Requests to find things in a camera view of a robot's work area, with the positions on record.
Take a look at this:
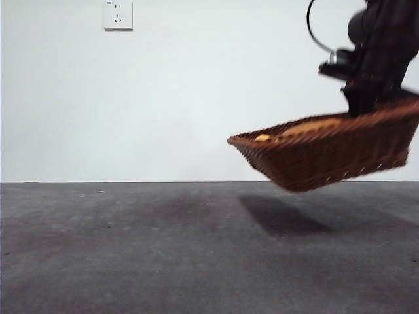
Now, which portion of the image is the brown potato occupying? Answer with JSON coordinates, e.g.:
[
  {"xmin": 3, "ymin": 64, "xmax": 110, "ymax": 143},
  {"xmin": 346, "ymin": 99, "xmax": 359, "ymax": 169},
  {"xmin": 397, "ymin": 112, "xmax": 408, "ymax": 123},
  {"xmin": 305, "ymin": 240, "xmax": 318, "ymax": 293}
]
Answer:
[{"xmin": 281, "ymin": 119, "xmax": 341, "ymax": 137}]

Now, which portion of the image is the brown wicker basket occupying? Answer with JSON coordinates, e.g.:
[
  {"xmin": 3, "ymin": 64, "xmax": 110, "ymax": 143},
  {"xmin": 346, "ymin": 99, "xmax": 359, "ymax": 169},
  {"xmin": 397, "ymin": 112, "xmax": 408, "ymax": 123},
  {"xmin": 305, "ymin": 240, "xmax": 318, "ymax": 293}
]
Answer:
[{"xmin": 227, "ymin": 97, "xmax": 419, "ymax": 193}]

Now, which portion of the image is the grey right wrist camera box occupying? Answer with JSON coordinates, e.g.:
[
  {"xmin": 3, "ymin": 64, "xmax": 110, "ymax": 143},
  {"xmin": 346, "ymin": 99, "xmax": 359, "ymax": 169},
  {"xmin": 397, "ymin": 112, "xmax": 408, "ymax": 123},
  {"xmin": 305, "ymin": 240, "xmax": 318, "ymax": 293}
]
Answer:
[{"xmin": 319, "ymin": 48, "xmax": 356, "ymax": 81}]

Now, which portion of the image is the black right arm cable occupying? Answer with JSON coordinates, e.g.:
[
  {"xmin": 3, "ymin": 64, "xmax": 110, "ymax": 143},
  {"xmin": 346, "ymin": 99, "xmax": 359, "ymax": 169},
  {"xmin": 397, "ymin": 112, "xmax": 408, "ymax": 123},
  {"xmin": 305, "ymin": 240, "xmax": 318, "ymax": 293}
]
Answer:
[{"xmin": 306, "ymin": 0, "xmax": 337, "ymax": 55}]

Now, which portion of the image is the white wall socket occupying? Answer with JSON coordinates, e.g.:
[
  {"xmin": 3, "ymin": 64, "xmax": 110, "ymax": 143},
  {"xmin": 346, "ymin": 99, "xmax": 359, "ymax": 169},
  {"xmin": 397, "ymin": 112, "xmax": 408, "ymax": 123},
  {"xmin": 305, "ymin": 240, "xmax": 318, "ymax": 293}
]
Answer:
[{"xmin": 103, "ymin": 0, "xmax": 134, "ymax": 32}]

